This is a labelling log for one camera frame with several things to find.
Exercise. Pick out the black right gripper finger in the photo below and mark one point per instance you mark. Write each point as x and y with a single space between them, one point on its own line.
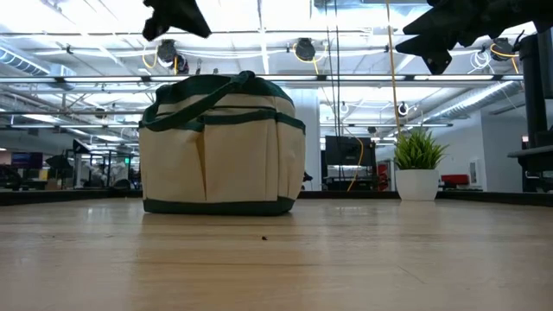
436 26
434 52

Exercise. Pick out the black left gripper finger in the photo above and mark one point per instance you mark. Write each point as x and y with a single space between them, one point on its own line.
188 17
154 26

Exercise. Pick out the beige green gardening bag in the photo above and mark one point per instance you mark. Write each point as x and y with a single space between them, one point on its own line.
224 164

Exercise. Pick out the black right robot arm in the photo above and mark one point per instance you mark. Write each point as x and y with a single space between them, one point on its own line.
531 13

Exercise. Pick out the black round pole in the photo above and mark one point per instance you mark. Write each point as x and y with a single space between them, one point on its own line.
540 86

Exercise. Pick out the red background object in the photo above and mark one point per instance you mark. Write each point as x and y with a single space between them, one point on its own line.
454 180

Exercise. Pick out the black background screen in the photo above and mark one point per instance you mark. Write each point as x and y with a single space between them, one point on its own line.
350 151

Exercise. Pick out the green plant white pot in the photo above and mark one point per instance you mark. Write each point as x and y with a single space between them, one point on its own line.
417 183

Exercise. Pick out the dark grey side desk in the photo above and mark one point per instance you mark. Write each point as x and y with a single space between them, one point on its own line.
535 160

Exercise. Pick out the small background monitor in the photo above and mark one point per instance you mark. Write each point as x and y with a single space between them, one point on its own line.
27 160

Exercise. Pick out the silver ventilation duct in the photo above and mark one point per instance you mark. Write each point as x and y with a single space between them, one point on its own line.
21 62
475 101

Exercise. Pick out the black aluminium table frame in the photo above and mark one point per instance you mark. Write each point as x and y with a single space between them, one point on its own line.
65 196

